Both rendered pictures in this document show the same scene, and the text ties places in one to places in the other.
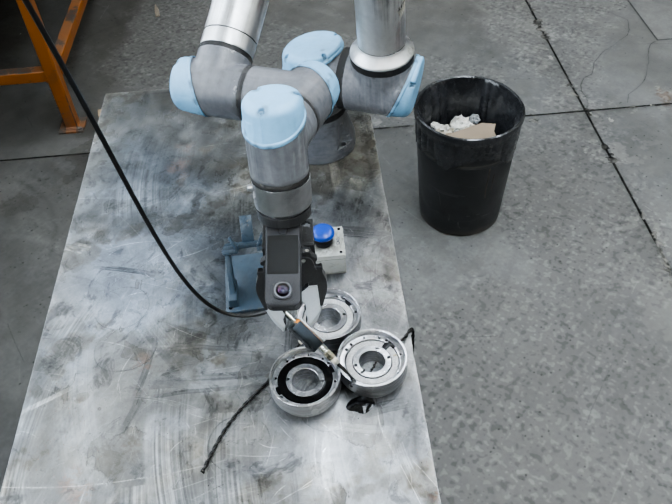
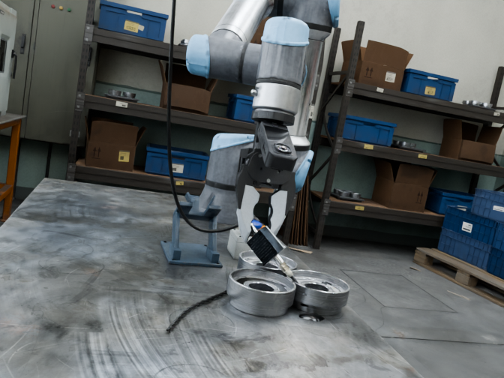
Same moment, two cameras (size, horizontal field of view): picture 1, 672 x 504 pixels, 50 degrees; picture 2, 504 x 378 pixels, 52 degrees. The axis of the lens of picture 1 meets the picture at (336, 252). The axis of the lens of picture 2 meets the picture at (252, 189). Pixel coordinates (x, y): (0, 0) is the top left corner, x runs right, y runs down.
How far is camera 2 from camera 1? 0.71 m
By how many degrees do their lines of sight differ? 40
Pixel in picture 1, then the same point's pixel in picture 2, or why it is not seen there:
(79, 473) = (23, 318)
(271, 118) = (294, 22)
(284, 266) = (280, 139)
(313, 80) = not seen: hidden behind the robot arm
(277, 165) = (289, 61)
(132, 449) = (85, 312)
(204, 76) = (218, 39)
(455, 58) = not seen: hidden behind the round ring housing
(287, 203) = (287, 97)
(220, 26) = (229, 24)
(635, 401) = not seen: outside the picture
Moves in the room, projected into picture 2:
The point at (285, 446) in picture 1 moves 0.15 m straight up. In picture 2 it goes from (250, 328) to (270, 223)
